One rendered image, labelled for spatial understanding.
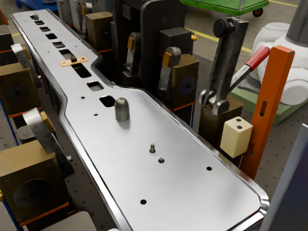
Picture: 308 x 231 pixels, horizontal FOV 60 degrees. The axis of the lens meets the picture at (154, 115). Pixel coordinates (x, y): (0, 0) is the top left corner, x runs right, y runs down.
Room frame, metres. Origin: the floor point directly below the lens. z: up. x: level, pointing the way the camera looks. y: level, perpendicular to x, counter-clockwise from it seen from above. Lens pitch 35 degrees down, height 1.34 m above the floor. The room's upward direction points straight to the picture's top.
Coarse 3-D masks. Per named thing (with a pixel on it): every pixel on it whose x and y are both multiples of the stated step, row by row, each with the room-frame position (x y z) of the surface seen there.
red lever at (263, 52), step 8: (264, 48) 0.49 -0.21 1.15; (256, 56) 0.48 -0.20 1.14; (264, 56) 0.49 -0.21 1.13; (248, 64) 0.47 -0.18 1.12; (256, 64) 0.48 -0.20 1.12; (240, 72) 0.47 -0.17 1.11; (248, 72) 0.47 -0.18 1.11; (232, 80) 0.46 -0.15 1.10; (240, 80) 0.46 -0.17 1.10; (232, 88) 0.45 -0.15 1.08
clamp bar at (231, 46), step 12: (216, 24) 0.43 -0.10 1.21; (228, 24) 0.43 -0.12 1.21; (240, 24) 0.43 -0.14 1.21; (216, 36) 0.43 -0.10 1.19; (228, 36) 0.45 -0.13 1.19; (240, 36) 0.43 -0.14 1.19; (228, 48) 0.45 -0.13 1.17; (240, 48) 0.44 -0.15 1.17; (216, 60) 0.45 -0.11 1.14; (228, 60) 0.43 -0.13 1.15; (216, 72) 0.45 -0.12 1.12; (228, 72) 0.43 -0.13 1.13; (216, 84) 0.44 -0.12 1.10; (228, 84) 0.43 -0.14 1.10; (204, 96) 0.45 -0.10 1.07; (216, 96) 0.42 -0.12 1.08
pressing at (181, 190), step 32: (32, 32) 1.04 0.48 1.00; (64, 32) 1.04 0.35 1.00; (96, 64) 0.74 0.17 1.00; (64, 96) 0.56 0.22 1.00; (96, 96) 0.56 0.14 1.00; (128, 96) 0.56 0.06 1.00; (64, 128) 0.44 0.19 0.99; (96, 128) 0.43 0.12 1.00; (128, 128) 0.43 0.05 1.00; (160, 128) 0.43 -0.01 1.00; (96, 160) 0.34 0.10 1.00; (128, 160) 0.34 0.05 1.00; (192, 160) 0.34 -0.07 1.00; (224, 160) 0.34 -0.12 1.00; (128, 192) 0.27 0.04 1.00; (160, 192) 0.27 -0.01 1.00; (192, 192) 0.27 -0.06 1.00; (224, 192) 0.27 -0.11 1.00; (256, 192) 0.27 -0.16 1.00; (128, 224) 0.22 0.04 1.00; (160, 224) 0.22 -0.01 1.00; (192, 224) 0.22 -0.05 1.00; (224, 224) 0.22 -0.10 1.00; (256, 224) 0.22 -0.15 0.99
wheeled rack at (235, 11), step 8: (184, 0) 4.96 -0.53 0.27; (192, 0) 4.90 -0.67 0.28; (200, 0) 4.88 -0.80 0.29; (208, 0) 4.88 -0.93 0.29; (216, 0) 4.88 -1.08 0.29; (224, 0) 4.88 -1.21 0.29; (232, 0) 4.88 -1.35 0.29; (240, 0) 4.25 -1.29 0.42; (248, 0) 4.88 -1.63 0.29; (256, 0) 4.88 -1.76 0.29; (264, 0) 4.91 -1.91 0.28; (208, 8) 4.61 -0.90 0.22; (216, 8) 4.50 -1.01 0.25; (224, 8) 4.41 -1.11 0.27; (232, 8) 4.36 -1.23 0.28; (240, 8) 4.24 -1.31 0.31; (248, 8) 4.41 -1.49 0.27; (256, 8) 4.60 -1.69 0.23; (232, 16) 4.36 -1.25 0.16; (256, 16) 4.93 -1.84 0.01
